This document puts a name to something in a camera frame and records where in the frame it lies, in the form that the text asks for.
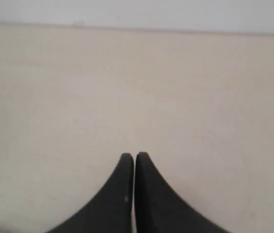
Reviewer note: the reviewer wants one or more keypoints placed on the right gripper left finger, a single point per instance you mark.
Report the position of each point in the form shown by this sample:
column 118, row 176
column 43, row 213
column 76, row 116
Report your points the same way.
column 110, row 210

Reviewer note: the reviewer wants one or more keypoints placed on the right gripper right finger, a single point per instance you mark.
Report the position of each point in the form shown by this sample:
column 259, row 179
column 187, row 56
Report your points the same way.
column 159, row 209

